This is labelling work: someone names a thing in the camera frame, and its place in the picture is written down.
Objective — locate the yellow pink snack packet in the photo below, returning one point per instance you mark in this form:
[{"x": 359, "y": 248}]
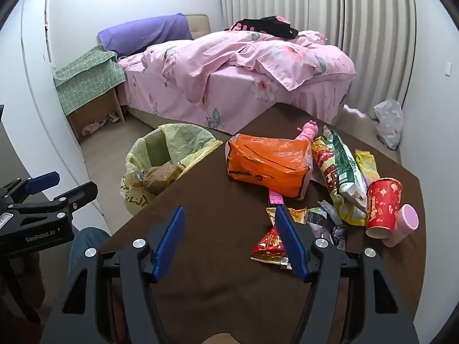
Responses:
[{"x": 367, "y": 165}]

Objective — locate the wooden nightstand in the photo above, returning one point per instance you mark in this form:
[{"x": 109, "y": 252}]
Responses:
[{"x": 96, "y": 109}]

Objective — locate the pink caterpillar toy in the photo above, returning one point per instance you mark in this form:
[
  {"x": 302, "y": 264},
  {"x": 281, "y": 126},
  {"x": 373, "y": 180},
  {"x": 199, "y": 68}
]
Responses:
[{"x": 309, "y": 130}]

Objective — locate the silver black wrapper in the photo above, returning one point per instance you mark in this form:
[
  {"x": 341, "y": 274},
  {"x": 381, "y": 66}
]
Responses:
[{"x": 337, "y": 236}]

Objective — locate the black garment with pink print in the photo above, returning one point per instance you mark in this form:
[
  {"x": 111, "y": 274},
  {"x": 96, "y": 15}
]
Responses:
[{"x": 272, "y": 27}]

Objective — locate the person's leg in jeans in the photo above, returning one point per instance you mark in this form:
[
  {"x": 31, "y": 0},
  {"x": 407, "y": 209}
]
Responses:
[{"x": 88, "y": 240}]

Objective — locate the bed with pink sheet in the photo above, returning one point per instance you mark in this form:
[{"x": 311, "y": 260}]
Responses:
[{"x": 233, "y": 93}]

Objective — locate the white pleated curtain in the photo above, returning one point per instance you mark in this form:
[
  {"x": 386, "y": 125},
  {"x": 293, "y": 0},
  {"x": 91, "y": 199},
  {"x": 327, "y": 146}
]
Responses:
[{"x": 376, "y": 43}]

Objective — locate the pink slipper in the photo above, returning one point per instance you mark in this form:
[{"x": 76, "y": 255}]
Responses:
[{"x": 91, "y": 128}]

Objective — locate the red paper cup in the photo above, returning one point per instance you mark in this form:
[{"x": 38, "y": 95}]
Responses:
[{"x": 382, "y": 208}]

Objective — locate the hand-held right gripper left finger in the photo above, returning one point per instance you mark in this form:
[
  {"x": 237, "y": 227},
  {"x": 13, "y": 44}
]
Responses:
[{"x": 170, "y": 247}]

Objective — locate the pink paper slip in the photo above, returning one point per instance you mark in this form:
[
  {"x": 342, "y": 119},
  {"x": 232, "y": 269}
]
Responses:
[{"x": 276, "y": 197}]

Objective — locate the pink floral duvet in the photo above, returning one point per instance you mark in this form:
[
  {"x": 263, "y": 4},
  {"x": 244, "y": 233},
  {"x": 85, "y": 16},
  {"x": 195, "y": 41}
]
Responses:
[{"x": 215, "y": 53}]

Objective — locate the pink tumbler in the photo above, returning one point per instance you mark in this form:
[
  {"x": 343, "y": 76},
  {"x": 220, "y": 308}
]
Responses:
[{"x": 401, "y": 229}]

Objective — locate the purple pillow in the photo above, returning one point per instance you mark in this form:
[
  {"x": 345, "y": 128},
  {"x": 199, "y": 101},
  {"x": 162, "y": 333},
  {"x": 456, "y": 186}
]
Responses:
[{"x": 143, "y": 34}]

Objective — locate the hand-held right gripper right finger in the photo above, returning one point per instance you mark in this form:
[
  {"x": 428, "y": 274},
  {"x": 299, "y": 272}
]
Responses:
[{"x": 292, "y": 247}]

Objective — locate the beige headboard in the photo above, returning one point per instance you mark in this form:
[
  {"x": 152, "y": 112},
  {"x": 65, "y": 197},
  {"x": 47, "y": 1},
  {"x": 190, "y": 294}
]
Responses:
[{"x": 199, "y": 25}]

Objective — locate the green white snack bag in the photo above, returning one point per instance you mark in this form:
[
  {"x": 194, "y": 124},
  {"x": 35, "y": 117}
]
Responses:
[{"x": 344, "y": 165}]

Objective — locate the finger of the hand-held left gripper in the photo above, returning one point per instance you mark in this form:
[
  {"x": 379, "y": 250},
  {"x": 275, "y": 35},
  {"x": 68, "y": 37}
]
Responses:
[
  {"x": 43, "y": 181},
  {"x": 84, "y": 191}
]

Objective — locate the white wall switch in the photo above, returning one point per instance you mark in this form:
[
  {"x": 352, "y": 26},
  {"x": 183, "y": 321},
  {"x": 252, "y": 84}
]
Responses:
[{"x": 447, "y": 68}]

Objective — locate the brown crumpled packet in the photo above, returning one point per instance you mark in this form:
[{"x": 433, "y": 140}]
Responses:
[{"x": 157, "y": 177}]

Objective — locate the yellow red snack bag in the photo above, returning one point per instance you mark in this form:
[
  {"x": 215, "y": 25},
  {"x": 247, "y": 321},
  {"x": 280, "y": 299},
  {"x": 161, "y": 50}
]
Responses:
[{"x": 328, "y": 172}]

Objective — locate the red gold snack wrapper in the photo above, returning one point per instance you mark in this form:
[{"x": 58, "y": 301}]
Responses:
[{"x": 269, "y": 245}]

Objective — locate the green checked cloth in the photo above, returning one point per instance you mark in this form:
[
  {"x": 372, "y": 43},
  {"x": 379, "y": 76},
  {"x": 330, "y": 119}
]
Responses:
[{"x": 86, "y": 79}]

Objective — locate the orange plastic bag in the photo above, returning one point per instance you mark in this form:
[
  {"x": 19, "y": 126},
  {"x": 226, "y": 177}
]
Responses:
[{"x": 265, "y": 161}]

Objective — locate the black foil wrapper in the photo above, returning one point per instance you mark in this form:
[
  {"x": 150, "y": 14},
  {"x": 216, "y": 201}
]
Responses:
[{"x": 317, "y": 222}]

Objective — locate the gold foil wrapper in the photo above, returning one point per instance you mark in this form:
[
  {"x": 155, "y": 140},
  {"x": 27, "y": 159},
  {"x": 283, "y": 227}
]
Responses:
[{"x": 296, "y": 215}]

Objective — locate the bin with yellow liner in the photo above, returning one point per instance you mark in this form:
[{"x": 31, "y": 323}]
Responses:
[{"x": 172, "y": 143}]

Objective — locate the small white shoe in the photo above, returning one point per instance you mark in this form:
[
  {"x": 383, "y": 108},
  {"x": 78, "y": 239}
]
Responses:
[{"x": 113, "y": 116}]

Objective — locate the white plastic bag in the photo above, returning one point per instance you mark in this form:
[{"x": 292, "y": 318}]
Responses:
[{"x": 389, "y": 122}]

